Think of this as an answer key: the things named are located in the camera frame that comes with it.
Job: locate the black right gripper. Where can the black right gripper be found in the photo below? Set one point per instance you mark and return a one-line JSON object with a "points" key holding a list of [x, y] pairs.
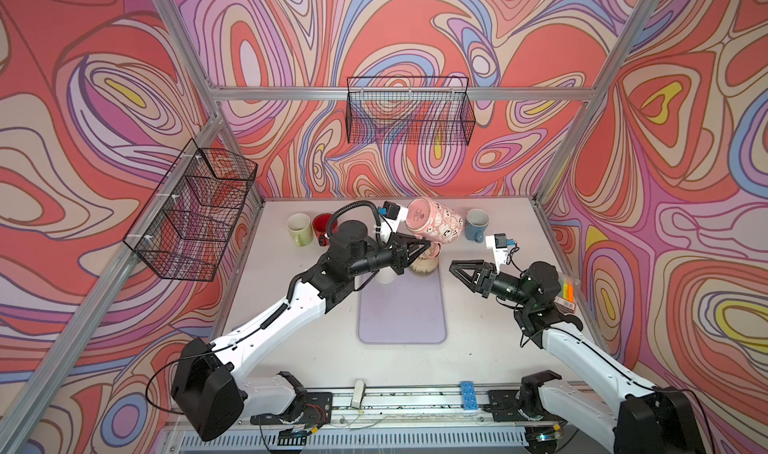
{"points": [[482, 279]]}

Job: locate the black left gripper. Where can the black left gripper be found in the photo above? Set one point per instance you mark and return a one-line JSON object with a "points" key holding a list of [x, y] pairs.
{"points": [[404, 246]]}

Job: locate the white mug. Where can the white mug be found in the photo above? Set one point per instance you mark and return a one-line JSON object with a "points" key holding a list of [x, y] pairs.
{"points": [[386, 276]]}

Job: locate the pink cartoon mug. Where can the pink cartoon mug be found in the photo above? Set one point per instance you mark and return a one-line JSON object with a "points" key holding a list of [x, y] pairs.
{"points": [[435, 222]]}

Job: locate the blue floral mug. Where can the blue floral mug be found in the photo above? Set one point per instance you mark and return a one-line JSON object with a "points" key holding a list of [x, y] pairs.
{"points": [[476, 222]]}

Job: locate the red mug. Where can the red mug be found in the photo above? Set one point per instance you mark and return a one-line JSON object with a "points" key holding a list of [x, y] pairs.
{"points": [[324, 225]]}

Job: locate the light green mug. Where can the light green mug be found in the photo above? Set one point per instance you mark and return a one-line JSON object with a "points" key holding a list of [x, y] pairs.
{"points": [[300, 228]]}

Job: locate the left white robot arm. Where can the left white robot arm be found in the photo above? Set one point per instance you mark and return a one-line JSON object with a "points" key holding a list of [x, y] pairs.
{"points": [[213, 386]]}

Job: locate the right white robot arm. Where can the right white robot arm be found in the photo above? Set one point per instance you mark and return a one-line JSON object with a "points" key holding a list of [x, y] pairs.
{"points": [[629, 413]]}

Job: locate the lavender plastic tray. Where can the lavender plastic tray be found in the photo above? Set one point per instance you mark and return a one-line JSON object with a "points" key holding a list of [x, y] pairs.
{"points": [[409, 310]]}

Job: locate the box of coloured markers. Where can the box of coloured markers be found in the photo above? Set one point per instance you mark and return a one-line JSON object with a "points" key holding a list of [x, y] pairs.
{"points": [[566, 300]]}

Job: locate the blue toy brick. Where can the blue toy brick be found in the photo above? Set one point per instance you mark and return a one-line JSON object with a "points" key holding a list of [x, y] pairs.
{"points": [[469, 396]]}

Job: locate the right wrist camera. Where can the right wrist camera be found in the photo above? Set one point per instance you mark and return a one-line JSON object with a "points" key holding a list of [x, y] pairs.
{"points": [[502, 247]]}

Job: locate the white clip on rail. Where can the white clip on rail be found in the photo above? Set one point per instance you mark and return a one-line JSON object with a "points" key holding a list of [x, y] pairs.
{"points": [[357, 394]]}

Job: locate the back black wire basket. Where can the back black wire basket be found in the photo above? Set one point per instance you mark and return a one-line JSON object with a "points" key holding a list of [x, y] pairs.
{"points": [[414, 110]]}

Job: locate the black wire basket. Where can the black wire basket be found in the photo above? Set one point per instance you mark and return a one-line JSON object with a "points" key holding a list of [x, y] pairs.
{"points": [[200, 200], [414, 110]]}

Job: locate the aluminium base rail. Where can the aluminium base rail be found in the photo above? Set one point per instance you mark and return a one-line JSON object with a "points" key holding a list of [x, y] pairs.
{"points": [[396, 419]]}

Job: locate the left black wire basket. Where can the left black wire basket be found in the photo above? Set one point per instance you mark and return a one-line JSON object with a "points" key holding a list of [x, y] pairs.
{"points": [[200, 200]]}

